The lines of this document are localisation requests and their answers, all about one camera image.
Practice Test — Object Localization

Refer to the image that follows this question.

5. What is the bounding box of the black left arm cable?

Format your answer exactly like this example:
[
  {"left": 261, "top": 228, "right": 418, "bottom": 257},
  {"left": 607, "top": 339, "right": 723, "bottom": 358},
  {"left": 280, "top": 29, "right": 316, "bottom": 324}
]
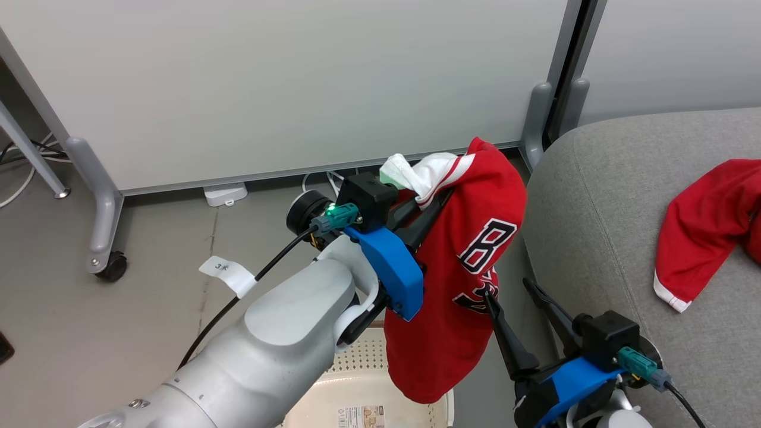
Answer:
[{"left": 177, "top": 225, "right": 322, "bottom": 370}]

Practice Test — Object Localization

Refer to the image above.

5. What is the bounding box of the white desk with grey legs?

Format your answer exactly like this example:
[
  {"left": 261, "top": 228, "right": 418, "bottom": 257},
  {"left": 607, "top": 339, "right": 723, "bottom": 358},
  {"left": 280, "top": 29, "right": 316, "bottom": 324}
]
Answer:
[{"left": 0, "top": 100, "right": 72, "bottom": 200}]

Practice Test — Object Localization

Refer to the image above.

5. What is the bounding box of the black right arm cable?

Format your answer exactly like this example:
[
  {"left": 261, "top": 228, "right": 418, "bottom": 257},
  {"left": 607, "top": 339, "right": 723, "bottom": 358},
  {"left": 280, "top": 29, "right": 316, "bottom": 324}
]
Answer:
[{"left": 662, "top": 380, "right": 709, "bottom": 428}]

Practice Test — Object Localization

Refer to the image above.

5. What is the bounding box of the beige perforated laundry basket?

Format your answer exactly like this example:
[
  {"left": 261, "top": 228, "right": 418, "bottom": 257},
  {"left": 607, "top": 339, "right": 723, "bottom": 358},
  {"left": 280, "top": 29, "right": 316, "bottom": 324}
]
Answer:
[{"left": 282, "top": 323, "right": 456, "bottom": 428}]

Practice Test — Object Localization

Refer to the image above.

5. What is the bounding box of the coiled white cable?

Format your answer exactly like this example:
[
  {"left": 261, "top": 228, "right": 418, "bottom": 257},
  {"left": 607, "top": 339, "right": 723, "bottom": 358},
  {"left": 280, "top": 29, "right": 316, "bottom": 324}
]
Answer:
[{"left": 300, "top": 171, "right": 347, "bottom": 195}]

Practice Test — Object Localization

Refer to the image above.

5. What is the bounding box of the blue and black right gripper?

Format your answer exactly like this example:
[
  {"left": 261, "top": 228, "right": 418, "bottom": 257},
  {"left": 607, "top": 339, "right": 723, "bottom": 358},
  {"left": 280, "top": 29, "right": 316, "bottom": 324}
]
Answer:
[{"left": 483, "top": 277, "right": 626, "bottom": 428}]

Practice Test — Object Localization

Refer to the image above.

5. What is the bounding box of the black caster wheel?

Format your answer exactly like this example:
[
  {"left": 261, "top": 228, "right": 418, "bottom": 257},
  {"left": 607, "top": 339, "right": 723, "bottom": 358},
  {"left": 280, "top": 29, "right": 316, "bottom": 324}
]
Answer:
[{"left": 95, "top": 250, "right": 129, "bottom": 282}]

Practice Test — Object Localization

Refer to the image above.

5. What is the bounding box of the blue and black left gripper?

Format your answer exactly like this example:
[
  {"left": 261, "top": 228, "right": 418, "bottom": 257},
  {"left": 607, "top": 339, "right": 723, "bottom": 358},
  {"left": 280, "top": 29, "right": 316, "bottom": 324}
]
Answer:
[{"left": 344, "top": 187, "right": 454, "bottom": 322}]

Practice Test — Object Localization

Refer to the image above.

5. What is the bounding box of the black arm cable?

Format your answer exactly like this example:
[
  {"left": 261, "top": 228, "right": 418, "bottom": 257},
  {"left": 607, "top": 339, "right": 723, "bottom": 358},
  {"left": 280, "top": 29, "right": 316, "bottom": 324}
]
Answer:
[
  {"left": 177, "top": 225, "right": 322, "bottom": 370},
  {"left": 662, "top": 380, "right": 709, "bottom": 428}
]

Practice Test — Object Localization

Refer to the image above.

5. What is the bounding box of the red jersey with letters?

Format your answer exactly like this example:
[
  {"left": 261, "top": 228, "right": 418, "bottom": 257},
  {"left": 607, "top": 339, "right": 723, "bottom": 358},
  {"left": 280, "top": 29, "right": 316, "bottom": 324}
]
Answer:
[{"left": 379, "top": 137, "right": 529, "bottom": 405}]

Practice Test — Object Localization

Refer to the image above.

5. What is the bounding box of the paper label in basket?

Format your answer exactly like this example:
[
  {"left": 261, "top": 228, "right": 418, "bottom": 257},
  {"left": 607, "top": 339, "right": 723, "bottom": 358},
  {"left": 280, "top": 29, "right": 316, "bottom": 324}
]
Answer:
[{"left": 335, "top": 405, "right": 386, "bottom": 428}]

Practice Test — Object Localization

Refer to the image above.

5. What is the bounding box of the white power adapter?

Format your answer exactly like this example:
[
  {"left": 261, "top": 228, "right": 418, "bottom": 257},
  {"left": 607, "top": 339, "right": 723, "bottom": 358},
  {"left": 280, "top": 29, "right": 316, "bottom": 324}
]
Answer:
[{"left": 203, "top": 182, "right": 249, "bottom": 207}]

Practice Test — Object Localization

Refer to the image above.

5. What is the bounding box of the grey fabric sofa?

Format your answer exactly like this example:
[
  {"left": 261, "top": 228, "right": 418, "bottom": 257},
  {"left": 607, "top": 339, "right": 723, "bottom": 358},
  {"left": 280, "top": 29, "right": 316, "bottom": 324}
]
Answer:
[{"left": 522, "top": 107, "right": 761, "bottom": 428}]

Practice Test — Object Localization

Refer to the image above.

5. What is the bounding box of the large white partition panel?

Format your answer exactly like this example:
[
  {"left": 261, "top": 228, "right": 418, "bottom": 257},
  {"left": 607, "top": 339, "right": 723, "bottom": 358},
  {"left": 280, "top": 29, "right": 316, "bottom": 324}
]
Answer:
[{"left": 0, "top": 0, "right": 586, "bottom": 275}]

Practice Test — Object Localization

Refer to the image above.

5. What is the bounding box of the white cable label tag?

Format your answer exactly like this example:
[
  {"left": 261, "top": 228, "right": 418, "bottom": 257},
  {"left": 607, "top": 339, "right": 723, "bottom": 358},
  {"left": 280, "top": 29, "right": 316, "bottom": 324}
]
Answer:
[{"left": 199, "top": 255, "right": 257, "bottom": 299}]

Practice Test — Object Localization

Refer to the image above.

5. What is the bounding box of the red garment with white trim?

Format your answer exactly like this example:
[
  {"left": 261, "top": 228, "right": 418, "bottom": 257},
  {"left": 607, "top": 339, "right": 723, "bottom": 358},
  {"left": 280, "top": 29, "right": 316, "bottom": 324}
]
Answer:
[{"left": 652, "top": 158, "right": 761, "bottom": 314}]

